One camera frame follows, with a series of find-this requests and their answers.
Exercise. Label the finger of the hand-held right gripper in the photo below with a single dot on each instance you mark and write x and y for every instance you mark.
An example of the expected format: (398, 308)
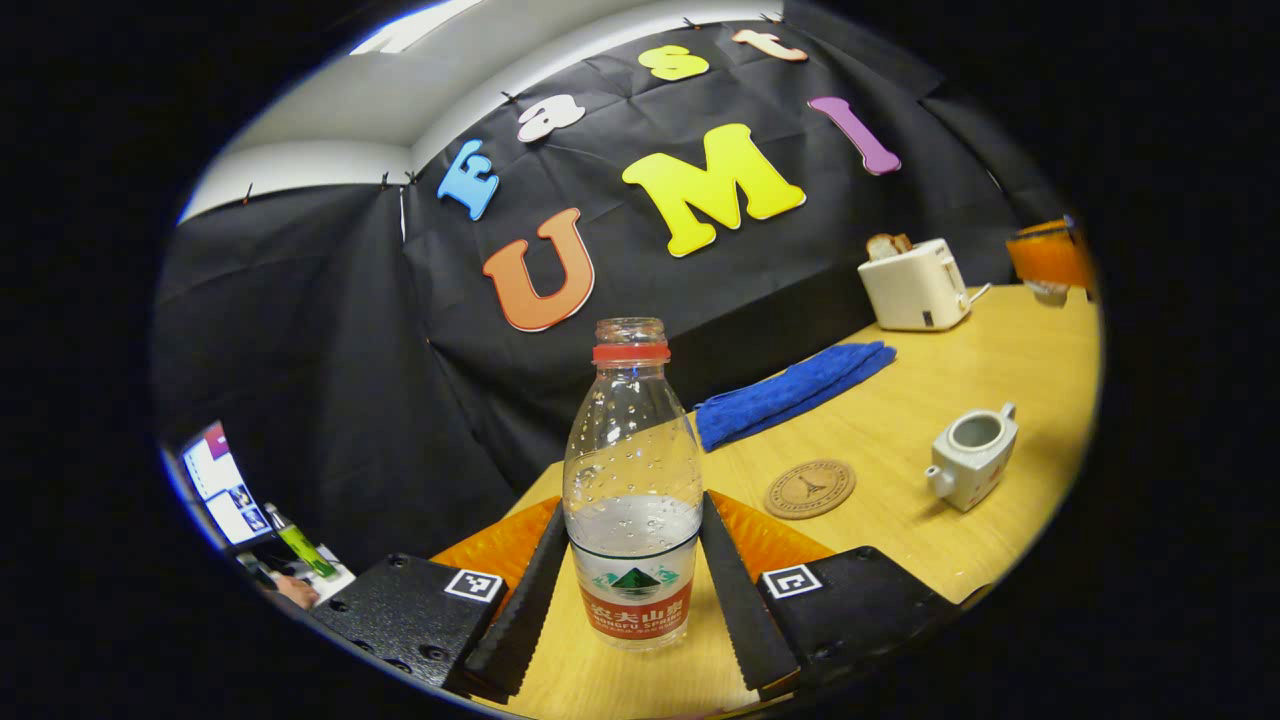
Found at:
(1045, 255)

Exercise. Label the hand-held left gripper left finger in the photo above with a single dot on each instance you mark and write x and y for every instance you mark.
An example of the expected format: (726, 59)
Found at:
(525, 610)

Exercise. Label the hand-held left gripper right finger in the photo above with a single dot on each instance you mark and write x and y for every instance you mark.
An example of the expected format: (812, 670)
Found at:
(745, 610)

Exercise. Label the round wooden coaster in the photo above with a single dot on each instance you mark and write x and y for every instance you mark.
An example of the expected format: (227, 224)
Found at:
(810, 489)

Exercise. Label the clear plastic water bottle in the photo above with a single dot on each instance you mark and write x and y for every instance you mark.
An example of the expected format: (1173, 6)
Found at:
(632, 480)

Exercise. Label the green drink bottle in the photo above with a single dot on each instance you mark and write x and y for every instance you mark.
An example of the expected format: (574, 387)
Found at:
(300, 545)

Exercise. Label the white toaster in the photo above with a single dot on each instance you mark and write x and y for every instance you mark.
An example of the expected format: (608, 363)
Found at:
(915, 290)

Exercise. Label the bread slice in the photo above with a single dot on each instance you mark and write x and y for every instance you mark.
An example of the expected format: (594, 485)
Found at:
(885, 245)

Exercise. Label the white side table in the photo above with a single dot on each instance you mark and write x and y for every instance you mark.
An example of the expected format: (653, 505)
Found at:
(335, 580)

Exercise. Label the blue towel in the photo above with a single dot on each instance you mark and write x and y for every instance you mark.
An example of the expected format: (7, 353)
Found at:
(790, 395)

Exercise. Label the black backdrop cloth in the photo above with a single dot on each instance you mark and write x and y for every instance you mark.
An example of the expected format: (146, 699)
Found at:
(700, 290)

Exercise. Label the computer monitor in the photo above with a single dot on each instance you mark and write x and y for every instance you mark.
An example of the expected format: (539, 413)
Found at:
(225, 485)

